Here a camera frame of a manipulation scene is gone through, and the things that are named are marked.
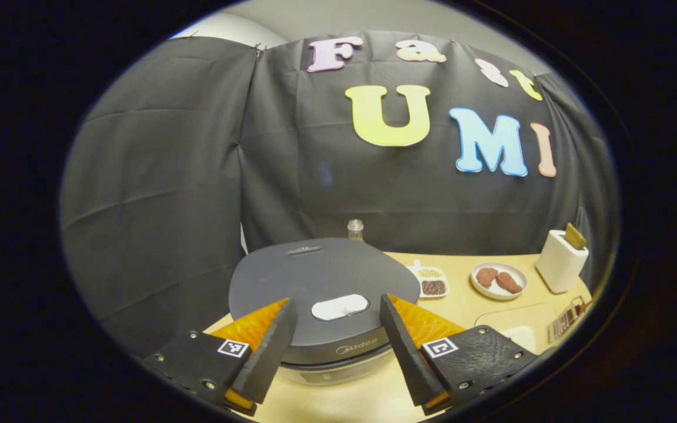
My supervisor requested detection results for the clear plastic rice container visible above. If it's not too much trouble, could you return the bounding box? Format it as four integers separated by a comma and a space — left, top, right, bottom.
473, 302, 557, 357

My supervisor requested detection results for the round white plate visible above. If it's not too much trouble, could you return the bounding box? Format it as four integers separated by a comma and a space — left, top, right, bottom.
470, 261, 529, 302

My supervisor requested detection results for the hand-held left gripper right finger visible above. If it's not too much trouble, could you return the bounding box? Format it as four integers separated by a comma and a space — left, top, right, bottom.
380, 293, 539, 417

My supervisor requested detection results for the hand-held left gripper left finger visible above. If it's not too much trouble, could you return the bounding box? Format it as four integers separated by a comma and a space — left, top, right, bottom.
142, 297, 299, 418

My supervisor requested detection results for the white divided bean dish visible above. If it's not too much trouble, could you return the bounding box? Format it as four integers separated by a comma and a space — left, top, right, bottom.
407, 260, 450, 300

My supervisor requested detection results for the white ceramic utensil holder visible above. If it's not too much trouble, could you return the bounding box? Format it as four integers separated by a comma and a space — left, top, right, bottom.
535, 229, 590, 295

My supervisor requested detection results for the dark grey rice cooker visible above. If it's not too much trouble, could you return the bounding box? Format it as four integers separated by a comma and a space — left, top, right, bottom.
228, 237, 421, 387

